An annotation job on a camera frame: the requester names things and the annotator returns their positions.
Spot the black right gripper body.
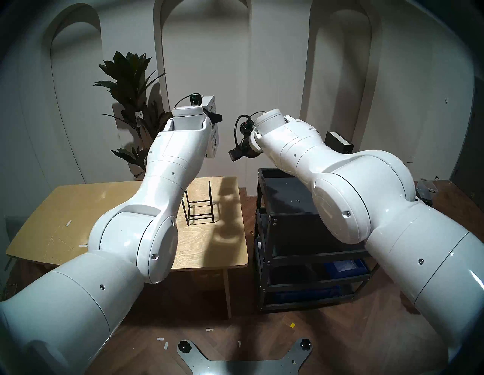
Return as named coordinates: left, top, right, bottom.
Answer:
left=228, top=135, right=262, bottom=162

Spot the white Design Hotels yearbook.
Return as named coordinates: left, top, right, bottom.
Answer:
left=200, top=95, right=220, bottom=158

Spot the black Crime and Punishment book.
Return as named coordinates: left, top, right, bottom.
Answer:
left=326, top=131, right=354, bottom=154

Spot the tall dark green plant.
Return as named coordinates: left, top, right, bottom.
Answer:
left=94, top=52, right=177, bottom=180

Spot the light wooden table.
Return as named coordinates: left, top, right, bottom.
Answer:
left=6, top=176, right=249, bottom=318

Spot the black three-shelf utility cart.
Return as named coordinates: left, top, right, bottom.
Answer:
left=255, top=167, right=379, bottom=312

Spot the blue plastic bin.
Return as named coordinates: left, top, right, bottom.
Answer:
left=325, top=259, right=369, bottom=276

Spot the clear plastic storage box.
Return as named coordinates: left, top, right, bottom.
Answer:
left=415, top=180, right=438, bottom=201

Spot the dark grey door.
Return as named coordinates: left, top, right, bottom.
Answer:
left=450, top=76, right=484, bottom=197

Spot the black wire book stand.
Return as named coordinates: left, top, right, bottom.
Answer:
left=181, top=181, right=215, bottom=226

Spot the grey metal robot base plate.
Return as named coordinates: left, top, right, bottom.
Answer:
left=178, top=339, right=313, bottom=375

